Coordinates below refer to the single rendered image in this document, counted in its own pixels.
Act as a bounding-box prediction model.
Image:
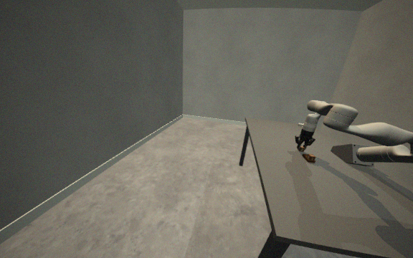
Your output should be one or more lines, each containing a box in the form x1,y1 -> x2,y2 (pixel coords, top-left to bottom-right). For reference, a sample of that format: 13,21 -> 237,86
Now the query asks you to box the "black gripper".
295,129 -> 315,150

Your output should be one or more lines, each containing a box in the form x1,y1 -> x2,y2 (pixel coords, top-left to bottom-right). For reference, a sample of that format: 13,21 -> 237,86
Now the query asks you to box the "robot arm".
298,100 -> 413,163

